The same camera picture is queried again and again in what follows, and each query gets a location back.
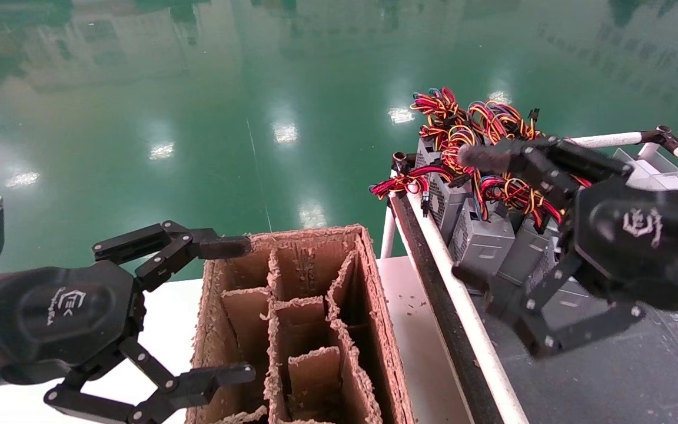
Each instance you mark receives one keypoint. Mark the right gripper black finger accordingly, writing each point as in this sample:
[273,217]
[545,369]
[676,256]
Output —
[492,158]

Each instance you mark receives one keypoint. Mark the clear acrylic compartment tray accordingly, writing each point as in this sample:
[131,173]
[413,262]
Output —
[651,168]

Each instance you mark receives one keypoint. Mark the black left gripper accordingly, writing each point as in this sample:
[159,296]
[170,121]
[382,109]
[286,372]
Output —
[62,318]

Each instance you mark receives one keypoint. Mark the white cart leg pipe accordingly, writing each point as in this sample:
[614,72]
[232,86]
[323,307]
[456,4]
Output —
[387,235]

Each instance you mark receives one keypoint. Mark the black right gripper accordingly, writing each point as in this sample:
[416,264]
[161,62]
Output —
[645,247]

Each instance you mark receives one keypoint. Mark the black pipe joint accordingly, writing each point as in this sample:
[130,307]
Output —
[662,136]
[401,162]

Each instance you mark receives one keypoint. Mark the brown cardboard box with dividers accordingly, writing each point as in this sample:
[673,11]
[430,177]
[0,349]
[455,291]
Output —
[303,271]

